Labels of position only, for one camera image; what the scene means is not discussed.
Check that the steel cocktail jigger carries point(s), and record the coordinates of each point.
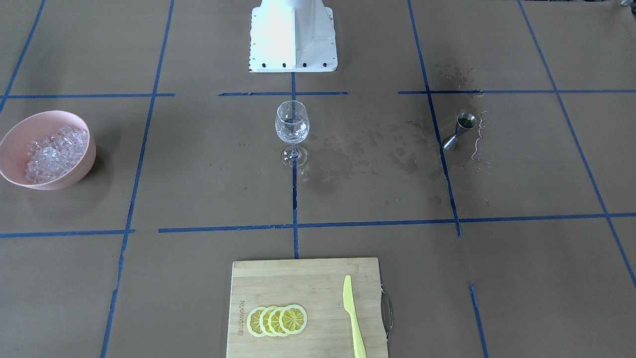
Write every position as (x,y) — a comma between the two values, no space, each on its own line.
(465,122)

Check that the clear wine glass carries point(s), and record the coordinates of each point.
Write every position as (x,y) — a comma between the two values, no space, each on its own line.
(292,126)

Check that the pile of clear ice cubes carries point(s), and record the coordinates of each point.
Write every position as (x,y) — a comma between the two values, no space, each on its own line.
(55,155)

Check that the bamboo cutting board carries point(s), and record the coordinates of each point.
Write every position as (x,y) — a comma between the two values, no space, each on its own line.
(316,285)

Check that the yellow plastic knife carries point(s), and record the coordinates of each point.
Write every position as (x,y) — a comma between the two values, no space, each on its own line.
(349,306)

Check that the lemon slice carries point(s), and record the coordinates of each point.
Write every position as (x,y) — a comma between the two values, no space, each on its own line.
(293,319)
(253,324)
(274,325)
(264,321)

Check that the pink bowl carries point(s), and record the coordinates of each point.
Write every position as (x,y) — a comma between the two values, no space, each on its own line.
(14,156)

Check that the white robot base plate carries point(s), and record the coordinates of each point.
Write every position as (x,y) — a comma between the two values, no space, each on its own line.
(292,36)

